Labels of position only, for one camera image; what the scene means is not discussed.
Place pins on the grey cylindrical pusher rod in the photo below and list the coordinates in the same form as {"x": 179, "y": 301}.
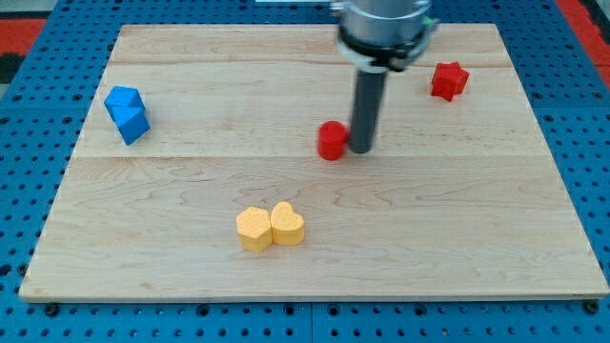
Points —
{"x": 367, "y": 102}

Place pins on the red cylinder block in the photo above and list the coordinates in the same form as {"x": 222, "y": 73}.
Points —
{"x": 332, "y": 137}

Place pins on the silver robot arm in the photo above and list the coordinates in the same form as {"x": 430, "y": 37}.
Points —
{"x": 379, "y": 37}

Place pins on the blue triangle block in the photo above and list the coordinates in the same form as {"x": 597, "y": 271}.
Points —
{"x": 131, "y": 123}

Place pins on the red star block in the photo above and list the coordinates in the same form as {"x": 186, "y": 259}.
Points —
{"x": 449, "y": 80}

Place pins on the wooden board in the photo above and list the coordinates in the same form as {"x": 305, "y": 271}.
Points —
{"x": 457, "y": 201}

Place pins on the yellow heart block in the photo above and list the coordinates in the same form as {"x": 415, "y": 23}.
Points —
{"x": 288, "y": 226}

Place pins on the yellow pentagon block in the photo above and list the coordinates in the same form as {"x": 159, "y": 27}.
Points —
{"x": 254, "y": 229}

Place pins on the blue cube block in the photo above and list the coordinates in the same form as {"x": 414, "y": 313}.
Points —
{"x": 121, "y": 96}

